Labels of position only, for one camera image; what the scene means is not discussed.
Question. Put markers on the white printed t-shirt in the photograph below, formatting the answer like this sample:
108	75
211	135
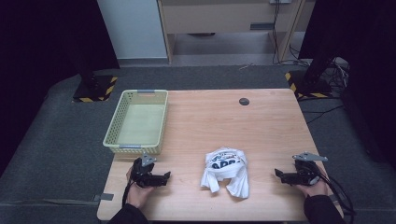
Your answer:
227	171

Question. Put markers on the pale green plastic basket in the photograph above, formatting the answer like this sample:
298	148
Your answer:
141	124

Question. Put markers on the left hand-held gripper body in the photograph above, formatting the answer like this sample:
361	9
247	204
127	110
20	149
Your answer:
144	174

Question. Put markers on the white panel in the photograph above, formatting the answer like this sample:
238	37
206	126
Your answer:
132	28

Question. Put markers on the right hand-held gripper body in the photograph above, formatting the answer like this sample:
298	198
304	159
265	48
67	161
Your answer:
306	172

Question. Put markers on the light wooden desk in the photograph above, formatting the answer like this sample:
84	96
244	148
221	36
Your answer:
224	18

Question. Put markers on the dark curtain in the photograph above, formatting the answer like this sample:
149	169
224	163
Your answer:
46	40
367	62

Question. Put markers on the black stand base hazard stripes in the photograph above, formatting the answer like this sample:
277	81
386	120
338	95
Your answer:
95	90
306	85

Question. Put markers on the person's right hand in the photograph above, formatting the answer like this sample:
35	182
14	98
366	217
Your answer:
317	188

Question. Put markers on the dark round table grommet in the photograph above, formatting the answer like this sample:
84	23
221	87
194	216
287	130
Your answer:
244	101

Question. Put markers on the person's left hand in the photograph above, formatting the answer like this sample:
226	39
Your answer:
138	194

